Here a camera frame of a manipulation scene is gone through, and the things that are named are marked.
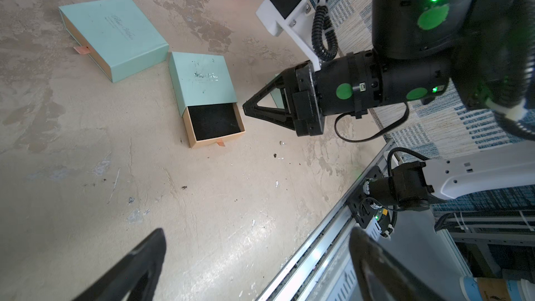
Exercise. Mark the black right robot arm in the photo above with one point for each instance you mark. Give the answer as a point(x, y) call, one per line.
point(484, 47)

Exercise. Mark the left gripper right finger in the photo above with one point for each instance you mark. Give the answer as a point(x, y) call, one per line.
point(382, 277)

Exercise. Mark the mint jewelry box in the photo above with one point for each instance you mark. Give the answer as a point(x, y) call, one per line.
point(117, 35)
point(206, 98)

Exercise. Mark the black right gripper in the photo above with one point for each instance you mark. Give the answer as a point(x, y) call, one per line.
point(350, 84)

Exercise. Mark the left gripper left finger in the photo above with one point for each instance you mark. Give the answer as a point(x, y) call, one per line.
point(135, 276)

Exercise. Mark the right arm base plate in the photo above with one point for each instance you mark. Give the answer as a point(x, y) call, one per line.
point(369, 214)

